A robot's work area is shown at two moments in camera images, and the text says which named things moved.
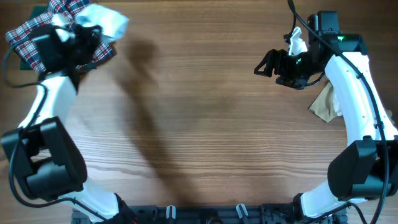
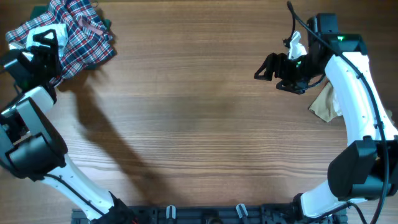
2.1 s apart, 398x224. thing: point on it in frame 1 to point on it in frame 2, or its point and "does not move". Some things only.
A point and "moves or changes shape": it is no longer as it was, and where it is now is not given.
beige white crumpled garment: x=326 y=106 does not move
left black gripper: x=83 y=33 to x=52 y=53
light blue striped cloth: x=112 y=23 moves or changes shape
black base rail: x=189 y=214 does not move
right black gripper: x=282 y=65 does not move
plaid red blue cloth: x=63 y=12 does not move
